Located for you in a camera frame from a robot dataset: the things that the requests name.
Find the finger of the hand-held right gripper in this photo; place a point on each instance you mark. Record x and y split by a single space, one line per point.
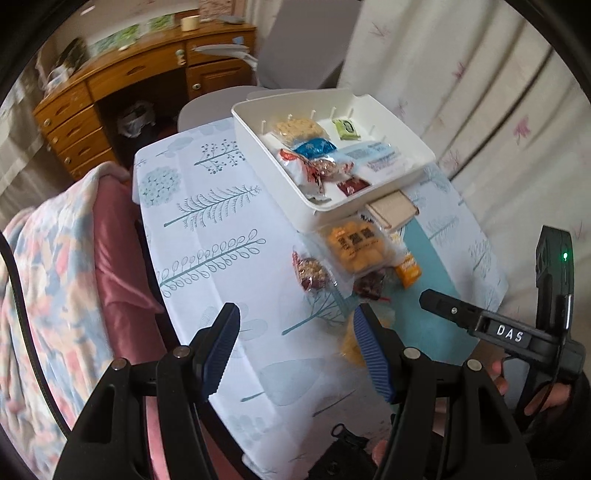
445 308

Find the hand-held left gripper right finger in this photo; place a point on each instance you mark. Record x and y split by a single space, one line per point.
374 355

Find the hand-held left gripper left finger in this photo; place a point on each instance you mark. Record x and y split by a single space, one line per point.
221 353

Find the orange cracker packet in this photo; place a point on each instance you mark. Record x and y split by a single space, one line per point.
408 273

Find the clear bread bun bag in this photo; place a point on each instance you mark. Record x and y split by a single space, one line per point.
355 244

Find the kraft paper snack packet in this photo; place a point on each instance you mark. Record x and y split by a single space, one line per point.
392 210

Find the white plastic bin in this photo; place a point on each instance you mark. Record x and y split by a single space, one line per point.
323 219

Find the large white snack bag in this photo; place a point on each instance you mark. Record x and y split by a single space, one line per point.
369 159

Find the white red-edged snack packet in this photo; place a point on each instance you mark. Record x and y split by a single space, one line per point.
300 174

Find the green snack packet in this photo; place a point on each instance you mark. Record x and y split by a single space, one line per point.
346 129

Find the clear puffed rice packet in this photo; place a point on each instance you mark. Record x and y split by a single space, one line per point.
298 130

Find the person's right hand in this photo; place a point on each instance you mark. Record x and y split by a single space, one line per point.
499 378

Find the yellow snack bag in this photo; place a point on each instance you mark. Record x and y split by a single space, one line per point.
353 346

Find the dark red date packet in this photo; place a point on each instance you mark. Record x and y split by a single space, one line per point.
369 284

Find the tree print tablecloth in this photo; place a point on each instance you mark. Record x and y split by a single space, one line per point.
221 258

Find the black fabric pouch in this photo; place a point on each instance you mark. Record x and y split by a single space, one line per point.
344 454

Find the clear nut packet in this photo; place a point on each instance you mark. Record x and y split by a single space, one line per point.
311 272
330 167

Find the pink quilt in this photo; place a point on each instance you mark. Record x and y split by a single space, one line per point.
120 258

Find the dark red square packet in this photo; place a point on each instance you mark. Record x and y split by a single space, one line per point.
353 186

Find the floral blanket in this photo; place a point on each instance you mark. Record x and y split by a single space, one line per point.
55 300

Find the blue snack packet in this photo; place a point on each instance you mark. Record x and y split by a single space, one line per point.
316 147

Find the white flower print curtain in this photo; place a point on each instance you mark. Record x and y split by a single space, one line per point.
485 92

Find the waste bin with bag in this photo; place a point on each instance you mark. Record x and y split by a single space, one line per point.
136 121

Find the white lace cover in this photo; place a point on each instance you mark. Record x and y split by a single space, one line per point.
27 161

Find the wooden desk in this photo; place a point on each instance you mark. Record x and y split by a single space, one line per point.
138 74

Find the grey office chair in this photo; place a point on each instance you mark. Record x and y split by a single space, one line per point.
300 41

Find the green patterned papers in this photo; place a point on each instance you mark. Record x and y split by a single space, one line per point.
129 37

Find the tape roll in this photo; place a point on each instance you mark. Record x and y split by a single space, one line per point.
190 23

